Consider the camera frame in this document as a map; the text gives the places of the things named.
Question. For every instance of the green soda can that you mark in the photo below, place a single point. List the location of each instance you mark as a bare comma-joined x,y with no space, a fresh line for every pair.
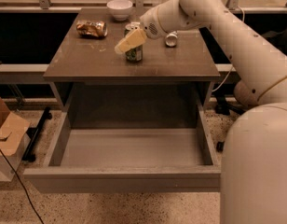
136,54

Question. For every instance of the crushed orange can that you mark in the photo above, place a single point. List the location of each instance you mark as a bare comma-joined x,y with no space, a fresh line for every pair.
92,28

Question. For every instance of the black metal stand foot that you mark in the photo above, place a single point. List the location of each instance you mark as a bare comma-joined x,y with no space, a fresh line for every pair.
33,134

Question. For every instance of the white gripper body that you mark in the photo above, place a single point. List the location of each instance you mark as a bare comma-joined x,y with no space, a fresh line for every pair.
150,25

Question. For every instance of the open top drawer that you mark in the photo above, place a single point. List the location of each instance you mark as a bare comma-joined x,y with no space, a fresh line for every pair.
130,139

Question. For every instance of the cardboard box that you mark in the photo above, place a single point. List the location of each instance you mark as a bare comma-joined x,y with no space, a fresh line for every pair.
13,141

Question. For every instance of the white ceramic bowl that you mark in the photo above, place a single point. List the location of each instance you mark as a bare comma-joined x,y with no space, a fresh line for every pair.
120,9

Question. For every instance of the silver can lying down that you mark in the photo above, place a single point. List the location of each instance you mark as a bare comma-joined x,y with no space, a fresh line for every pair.
171,39

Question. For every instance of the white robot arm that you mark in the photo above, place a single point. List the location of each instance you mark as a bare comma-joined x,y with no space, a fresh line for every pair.
254,163

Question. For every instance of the brown cabinet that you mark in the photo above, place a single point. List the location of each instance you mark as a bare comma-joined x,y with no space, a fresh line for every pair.
131,66

